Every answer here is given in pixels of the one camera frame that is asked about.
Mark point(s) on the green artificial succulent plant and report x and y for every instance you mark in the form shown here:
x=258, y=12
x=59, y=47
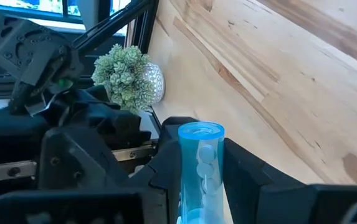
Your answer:
x=125, y=77

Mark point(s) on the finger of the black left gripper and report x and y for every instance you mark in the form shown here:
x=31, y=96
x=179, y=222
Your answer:
x=170, y=130
x=78, y=155

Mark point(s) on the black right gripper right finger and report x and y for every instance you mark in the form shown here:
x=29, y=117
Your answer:
x=274, y=199

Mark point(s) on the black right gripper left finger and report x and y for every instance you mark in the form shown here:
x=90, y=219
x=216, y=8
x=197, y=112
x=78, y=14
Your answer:
x=153, y=199

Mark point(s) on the blue pill bottle white cap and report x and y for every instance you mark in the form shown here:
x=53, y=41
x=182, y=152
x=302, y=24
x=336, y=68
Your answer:
x=201, y=174

